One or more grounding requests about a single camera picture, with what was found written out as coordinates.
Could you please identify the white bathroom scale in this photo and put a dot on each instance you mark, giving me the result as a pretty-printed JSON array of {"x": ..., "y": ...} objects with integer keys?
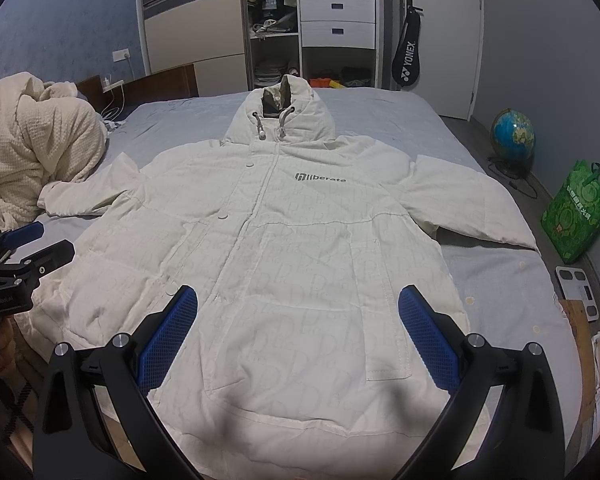
[{"x": 576, "y": 286}]

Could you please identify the person's left hand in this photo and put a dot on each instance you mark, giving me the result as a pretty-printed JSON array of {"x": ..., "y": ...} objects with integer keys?
[{"x": 7, "y": 346}]

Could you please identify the beige wardrobe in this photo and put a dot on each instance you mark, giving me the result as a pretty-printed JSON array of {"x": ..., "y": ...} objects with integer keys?
[{"x": 209, "y": 35}]

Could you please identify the green shopping bag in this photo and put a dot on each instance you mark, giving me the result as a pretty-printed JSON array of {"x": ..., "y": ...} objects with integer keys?
[{"x": 572, "y": 219}]

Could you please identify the black Yonex racket bag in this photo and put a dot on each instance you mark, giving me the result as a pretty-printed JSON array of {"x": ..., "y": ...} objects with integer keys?
[{"x": 405, "y": 66}]

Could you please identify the white drawer shelf unit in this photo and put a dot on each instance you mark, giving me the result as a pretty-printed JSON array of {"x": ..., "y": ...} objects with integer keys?
[{"x": 340, "y": 38}]

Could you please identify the white door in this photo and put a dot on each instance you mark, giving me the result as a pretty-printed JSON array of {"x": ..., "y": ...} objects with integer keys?
[{"x": 449, "y": 46}]

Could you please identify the orange yellow toy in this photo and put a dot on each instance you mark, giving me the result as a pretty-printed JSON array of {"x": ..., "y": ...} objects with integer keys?
[{"x": 325, "y": 83}]

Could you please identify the cream waffle blanket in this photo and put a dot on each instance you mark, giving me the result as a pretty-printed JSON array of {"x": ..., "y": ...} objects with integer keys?
[{"x": 47, "y": 134}]

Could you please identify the white wall socket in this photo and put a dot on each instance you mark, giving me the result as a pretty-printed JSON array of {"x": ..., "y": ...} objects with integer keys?
[{"x": 120, "y": 55}]

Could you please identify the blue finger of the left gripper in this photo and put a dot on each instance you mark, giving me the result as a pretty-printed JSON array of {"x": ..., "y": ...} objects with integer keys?
[
  {"x": 51, "y": 258},
  {"x": 12, "y": 240}
]

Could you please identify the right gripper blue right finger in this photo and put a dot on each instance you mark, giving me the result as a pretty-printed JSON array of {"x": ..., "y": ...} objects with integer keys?
[{"x": 526, "y": 437}]

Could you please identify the dark wooden headboard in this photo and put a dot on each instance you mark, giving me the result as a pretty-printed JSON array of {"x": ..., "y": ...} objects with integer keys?
[{"x": 173, "y": 84}]

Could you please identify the blue globe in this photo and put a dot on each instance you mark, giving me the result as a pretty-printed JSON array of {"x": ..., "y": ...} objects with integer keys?
[{"x": 512, "y": 137}]

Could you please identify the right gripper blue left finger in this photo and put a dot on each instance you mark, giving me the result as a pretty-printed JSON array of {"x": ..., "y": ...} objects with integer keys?
[{"x": 71, "y": 439}]

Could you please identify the white hooded puffer jacket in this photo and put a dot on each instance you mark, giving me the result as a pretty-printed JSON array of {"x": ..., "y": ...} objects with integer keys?
[{"x": 297, "y": 242}]

